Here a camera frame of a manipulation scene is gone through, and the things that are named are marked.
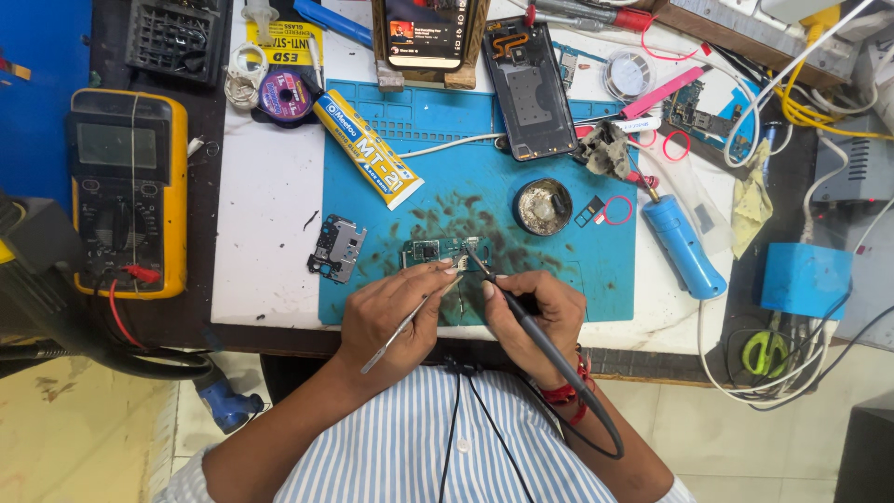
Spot bundle of white cables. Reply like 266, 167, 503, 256
698, 299, 840, 411

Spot black machine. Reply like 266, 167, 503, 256
0, 191, 86, 338

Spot yellow digital multimeter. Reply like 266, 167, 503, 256
66, 88, 190, 300

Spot grey metal shield bracket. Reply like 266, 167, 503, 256
307, 214, 368, 285

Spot black smartphone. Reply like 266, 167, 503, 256
385, 0, 476, 71

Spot blue cylindrical handheld tool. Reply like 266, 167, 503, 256
640, 193, 729, 301

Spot red thread bracelet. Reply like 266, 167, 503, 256
537, 345, 596, 428

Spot yellow cloth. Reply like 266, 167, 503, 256
730, 137, 775, 260

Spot yellow cable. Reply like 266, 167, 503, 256
780, 6, 894, 141

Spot person's right hand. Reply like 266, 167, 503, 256
481, 270, 588, 385

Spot clear round container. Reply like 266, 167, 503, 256
603, 49, 657, 103

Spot pink plastic strip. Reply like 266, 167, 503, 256
619, 65, 707, 120

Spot blue silicone repair mat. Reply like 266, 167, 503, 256
318, 79, 638, 327

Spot green handled scissors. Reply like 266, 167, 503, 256
740, 330, 791, 379

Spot small green circuit board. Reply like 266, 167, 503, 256
400, 236, 493, 271

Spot red handled screwdriver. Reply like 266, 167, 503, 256
524, 0, 655, 33

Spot grey power supply unit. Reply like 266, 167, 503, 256
812, 115, 894, 205

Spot purple solder wick spool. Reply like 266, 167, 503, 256
257, 68, 314, 124

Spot black box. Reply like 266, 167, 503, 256
834, 394, 894, 503

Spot wooden tray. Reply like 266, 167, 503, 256
652, 0, 861, 89

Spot dirty grey cloth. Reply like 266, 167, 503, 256
573, 120, 634, 182

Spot silver metal tweezers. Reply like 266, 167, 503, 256
360, 274, 465, 374

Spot blue striped shirt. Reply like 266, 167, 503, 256
153, 364, 697, 503

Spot black sim tray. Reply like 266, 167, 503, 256
574, 195, 606, 229

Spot white small tube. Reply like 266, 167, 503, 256
576, 116, 662, 138

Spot blue phone motherboard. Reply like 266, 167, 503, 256
661, 78, 760, 152

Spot yellow labelled packet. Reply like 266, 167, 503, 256
245, 20, 325, 68

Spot wooden phone stand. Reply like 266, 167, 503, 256
371, 0, 490, 92

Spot blue plastic box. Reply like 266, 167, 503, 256
759, 242, 854, 321

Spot round flux tin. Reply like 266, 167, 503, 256
513, 177, 574, 237

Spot red rubber ring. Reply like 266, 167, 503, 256
661, 130, 692, 163
602, 195, 634, 226

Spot small blue circuit board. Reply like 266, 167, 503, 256
555, 41, 610, 93

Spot blue plastic pen tool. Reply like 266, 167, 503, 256
292, 0, 374, 49

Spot black soldering iron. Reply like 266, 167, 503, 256
464, 246, 625, 461

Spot black phone rear housing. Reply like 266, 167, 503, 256
481, 17, 579, 163

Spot white cable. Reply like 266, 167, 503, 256
397, 132, 506, 159

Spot yellow glue tube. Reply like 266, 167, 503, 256
300, 73, 426, 212

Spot person's left hand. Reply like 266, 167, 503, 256
337, 259, 463, 368

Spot white wire spool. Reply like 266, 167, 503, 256
224, 42, 270, 110

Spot black earphone cable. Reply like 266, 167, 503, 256
438, 355, 536, 503

